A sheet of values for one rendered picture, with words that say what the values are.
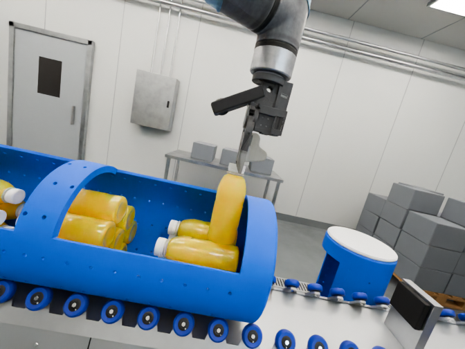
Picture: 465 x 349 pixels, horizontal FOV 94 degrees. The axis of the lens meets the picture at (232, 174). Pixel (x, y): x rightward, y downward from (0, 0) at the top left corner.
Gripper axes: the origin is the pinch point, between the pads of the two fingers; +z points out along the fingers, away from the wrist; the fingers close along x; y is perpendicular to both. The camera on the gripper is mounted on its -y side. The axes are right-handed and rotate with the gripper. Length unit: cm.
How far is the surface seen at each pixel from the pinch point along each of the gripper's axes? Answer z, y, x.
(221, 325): 33.0, 4.1, -9.7
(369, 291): 40, 64, 25
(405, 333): 33, 54, -1
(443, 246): 56, 247, 163
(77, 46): -81, -262, 317
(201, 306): 26.4, -1.1, -12.9
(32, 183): 21, -57, 13
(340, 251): 29, 52, 32
